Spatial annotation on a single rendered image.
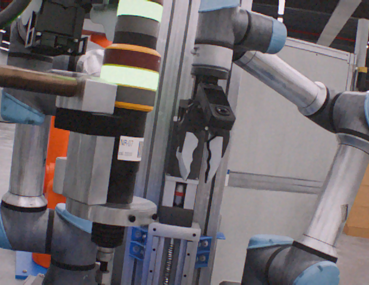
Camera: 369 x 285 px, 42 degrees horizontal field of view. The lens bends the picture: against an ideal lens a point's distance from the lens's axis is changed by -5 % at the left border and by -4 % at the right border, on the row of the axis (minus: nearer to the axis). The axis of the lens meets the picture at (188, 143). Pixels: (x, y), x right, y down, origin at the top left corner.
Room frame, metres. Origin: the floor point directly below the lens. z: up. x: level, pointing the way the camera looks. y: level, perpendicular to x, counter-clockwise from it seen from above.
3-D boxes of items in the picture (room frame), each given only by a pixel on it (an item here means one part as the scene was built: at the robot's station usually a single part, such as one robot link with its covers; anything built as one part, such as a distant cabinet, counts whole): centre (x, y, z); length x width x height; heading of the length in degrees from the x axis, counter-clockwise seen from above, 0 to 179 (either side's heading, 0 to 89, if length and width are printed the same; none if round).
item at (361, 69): (2.53, -0.82, 1.82); 0.09 x 0.04 x 0.23; 108
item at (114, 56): (0.38, 0.05, 1.57); 0.04 x 0.04 x 0.01
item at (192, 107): (0.96, -0.02, 1.57); 0.09 x 0.08 x 0.12; 18
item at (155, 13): (0.38, 0.05, 1.61); 0.03 x 0.03 x 0.01
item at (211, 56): (0.95, -0.02, 1.65); 0.08 x 0.08 x 0.05
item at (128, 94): (0.38, 0.05, 1.54); 0.04 x 0.04 x 0.01
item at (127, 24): (0.38, 0.05, 1.60); 0.03 x 0.03 x 0.01
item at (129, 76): (0.38, 0.05, 1.56); 0.04 x 0.04 x 0.01
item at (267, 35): (1.02, -0.10, 1.73); 0.11 x 0.11 x 0.08; 31
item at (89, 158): (0.37, 0.06, 1.50); 0.09 x 0.07 x 0.10; 143
